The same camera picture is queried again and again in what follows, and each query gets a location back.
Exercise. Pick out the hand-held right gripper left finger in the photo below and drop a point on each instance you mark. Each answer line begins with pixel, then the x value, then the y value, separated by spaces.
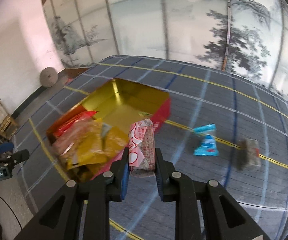
pixel 125 180

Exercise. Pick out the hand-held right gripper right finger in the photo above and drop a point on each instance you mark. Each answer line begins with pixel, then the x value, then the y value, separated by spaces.
pixel 158 180

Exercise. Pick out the pink printed snack bar packet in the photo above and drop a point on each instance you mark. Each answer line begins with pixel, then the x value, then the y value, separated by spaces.
pixel 142 150

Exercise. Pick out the yellow snack packet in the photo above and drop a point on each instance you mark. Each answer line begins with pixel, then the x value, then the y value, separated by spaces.
pixel 116 140
pixel 84 160

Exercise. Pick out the red peanut packet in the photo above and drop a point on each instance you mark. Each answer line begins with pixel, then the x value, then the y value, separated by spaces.
pixel 84 137

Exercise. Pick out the small blue snack packet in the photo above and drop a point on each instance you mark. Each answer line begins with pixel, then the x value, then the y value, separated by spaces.
pixel 207 143

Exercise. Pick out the red long snack packet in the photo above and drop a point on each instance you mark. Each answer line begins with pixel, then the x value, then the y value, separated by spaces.
pixel 71 125

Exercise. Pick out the red and gold tin box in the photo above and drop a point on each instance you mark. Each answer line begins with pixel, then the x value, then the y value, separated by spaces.
pixel 131 105

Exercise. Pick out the brown snack bar packet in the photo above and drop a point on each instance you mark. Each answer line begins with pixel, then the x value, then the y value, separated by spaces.
pixel 247 153

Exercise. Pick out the round stone disc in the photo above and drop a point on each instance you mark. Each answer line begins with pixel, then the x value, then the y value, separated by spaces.
pixel 48 77

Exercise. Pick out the plaid tablecloth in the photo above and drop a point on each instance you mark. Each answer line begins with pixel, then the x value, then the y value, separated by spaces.
pixel 208 92

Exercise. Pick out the painted folding screen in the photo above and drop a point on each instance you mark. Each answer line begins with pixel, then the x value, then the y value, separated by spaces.
pixel 139 17

